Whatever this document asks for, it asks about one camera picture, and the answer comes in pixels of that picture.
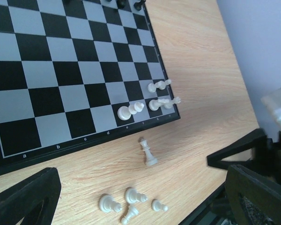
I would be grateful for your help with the white pawn lower right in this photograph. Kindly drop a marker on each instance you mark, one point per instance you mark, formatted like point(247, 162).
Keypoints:
point(158, 206)

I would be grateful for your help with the black pieces row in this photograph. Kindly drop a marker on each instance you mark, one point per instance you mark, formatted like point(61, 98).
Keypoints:
point(122, 3)

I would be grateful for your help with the white rook piece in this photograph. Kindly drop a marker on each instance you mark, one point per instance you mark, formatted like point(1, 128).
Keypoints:
point(172, 102)

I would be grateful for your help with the white piece centre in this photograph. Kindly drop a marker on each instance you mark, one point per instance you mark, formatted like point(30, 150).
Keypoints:
point(108, 204)

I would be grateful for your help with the white pawn piece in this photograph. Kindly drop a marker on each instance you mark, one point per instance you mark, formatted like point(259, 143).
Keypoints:
point(152, 87)

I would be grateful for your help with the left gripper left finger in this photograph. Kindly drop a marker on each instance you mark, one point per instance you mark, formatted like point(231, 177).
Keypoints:
point(32, 201)

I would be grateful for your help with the white piece near king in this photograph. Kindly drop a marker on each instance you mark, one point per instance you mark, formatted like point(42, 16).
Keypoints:
point(133, 196)

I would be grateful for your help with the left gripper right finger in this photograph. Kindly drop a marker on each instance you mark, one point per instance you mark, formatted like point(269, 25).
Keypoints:
point(243, 184)

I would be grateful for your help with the black and grey chessboard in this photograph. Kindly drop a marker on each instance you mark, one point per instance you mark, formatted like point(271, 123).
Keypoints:
point(66, 67)

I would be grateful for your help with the white standing king piece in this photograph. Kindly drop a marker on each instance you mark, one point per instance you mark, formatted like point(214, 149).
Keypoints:
point(150, 159)

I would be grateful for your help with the white lying piece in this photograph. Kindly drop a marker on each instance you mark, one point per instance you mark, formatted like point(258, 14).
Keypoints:
point(132, 212)

